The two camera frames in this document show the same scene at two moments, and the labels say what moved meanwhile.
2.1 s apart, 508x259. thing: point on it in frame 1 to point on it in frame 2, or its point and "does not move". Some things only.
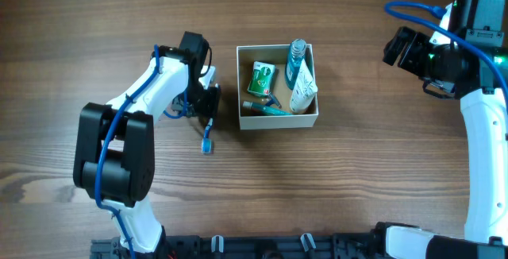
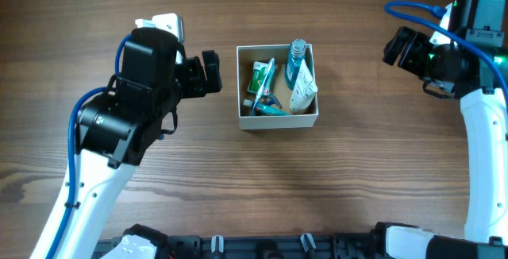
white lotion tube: (305, 90) does not move
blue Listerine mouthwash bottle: (297, 52) does not move
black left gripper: (212, 101) to (194, 76)
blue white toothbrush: (206, 142) to (263, 86)
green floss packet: (261, 79) does not move
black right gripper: (409, 52) does not move
